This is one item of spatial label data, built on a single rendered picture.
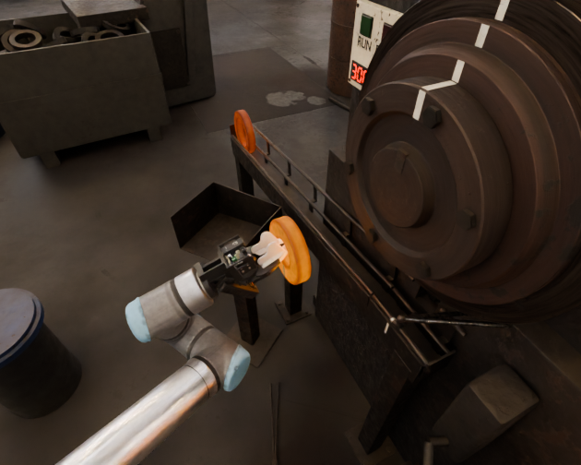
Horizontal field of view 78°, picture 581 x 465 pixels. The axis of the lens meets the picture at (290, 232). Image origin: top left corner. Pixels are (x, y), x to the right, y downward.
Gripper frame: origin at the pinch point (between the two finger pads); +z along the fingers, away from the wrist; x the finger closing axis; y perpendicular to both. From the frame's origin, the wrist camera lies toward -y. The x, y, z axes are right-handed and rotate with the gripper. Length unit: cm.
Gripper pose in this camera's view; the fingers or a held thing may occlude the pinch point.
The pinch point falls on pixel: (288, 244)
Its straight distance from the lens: 80.7
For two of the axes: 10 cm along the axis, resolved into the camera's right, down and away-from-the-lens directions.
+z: 8.7, -4.9, 1.1
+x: -4.3, -6.2, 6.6
